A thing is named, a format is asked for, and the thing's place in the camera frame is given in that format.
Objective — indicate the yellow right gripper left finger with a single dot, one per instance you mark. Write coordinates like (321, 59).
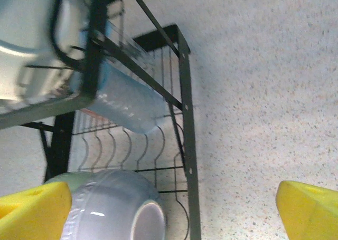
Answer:
(34, 213)

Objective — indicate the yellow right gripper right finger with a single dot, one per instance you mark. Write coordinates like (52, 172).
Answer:
(309, 213)

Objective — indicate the pale green ceramic bowl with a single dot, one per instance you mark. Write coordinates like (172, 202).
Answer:
(71, 178)

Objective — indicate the lavender ceramic bowl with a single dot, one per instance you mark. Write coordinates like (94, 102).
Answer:
(105, 197)

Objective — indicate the blue translucent plastic cup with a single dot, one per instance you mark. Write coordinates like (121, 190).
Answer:
(124, 105)

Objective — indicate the blue white striped plate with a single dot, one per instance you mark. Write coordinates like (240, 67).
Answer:
(23, 26)

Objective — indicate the clear plastic cup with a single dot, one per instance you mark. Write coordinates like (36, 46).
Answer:
(126, 43)

